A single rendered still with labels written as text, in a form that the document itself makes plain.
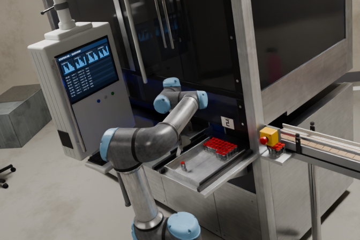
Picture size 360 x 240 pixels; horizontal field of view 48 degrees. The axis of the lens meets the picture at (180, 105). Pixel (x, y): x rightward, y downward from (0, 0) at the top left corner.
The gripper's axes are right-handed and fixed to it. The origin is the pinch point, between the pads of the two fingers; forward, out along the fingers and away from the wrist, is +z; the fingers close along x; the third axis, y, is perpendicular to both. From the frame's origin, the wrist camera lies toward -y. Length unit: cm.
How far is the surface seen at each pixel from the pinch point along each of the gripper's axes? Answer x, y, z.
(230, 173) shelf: -4.0, 21.1, 17.7
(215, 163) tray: 7.3, 16.3, 17.5
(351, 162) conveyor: -23, 73, 13
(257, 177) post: 9, 37, 33
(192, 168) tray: 7.9, 3.9, 17.5
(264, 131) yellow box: 2.3, 42.4, 2.6
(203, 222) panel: 53, 6, 92
